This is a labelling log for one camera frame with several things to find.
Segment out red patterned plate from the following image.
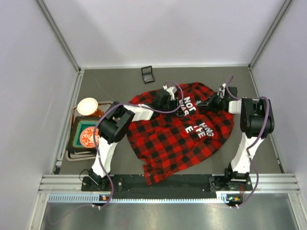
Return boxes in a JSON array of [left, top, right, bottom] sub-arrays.
[[80, 126, 99, 148]]

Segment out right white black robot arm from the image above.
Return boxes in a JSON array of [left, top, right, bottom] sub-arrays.
[[197, 84, 275, 190]]

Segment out amber glass cup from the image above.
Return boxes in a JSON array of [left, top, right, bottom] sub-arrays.
[[90, 108, 104, 118]]

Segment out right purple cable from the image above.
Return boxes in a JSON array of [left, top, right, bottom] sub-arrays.
[[225, 74, 274, 209]]

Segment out red black plaid shirt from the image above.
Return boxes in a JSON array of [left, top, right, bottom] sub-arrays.
[[127, 82, 234, 185]]

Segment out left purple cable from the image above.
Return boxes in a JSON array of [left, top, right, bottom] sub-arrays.
[[92, 80, 185, 209]]

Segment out green black square dish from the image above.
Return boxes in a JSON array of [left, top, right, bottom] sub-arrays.
[[66, 116, 99, 154]]

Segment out white bowl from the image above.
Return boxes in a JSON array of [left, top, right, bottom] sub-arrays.
[[77, 98, 98, 116]]

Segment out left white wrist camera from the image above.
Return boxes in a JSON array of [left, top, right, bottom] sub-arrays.
[[163, 85, 177, 101]]

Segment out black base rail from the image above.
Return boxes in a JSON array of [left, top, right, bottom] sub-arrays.
[[81, 174, 253, 199]]

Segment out purple cable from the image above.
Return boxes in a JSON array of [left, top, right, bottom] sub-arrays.
[[92, 80, 185, 209], [225, 74, 274, 209]]

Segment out metal tray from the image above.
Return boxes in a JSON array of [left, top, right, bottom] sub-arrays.
[[65, 101, 113, 161]]

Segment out small black open box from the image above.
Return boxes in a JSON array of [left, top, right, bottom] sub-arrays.
[[141, 66, 155, 84]]

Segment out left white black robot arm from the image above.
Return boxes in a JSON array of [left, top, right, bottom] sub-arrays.
[[83, 86, 183, 190]]

